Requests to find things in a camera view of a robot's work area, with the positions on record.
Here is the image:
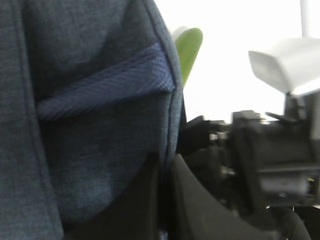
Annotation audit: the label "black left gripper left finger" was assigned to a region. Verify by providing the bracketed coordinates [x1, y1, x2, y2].
[59, 149, 166, 240]

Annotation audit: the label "green lid glass container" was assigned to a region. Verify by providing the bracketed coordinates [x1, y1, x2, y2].
[171, 25, 204, 88]

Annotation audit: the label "dark blue lunch bag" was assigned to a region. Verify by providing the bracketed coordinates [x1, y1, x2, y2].
[0, 0, 183, 240]

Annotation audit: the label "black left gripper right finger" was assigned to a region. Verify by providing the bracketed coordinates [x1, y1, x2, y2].
[168, 153, 312, 240]

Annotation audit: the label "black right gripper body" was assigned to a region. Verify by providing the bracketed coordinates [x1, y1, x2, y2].
[178, 94, 320, 214]

